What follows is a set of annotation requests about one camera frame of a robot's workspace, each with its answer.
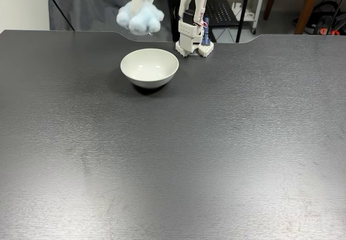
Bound sky blue plush doll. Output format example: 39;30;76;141
116;1;165;35

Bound white ceramic bowl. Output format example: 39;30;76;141
120;48;179;90

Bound grey cloth backdrop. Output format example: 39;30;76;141
48;0;174;42

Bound blue table clamp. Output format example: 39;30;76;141
202;17;211;46

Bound black perforated metal cart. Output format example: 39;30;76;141
166;0;252;44

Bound thin black slanted pole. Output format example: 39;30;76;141
39;0;76;31

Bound white item on shelf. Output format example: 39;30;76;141
231;2;256;19

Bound thick brown wooden leg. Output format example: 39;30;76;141
294;0;326;35

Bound black and red vacuum cleaner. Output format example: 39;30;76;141
293;0;346;37

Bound red white servo cable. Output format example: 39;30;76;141
199;0;211;29

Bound white cart frame with castor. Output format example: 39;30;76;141
251;0;268;35

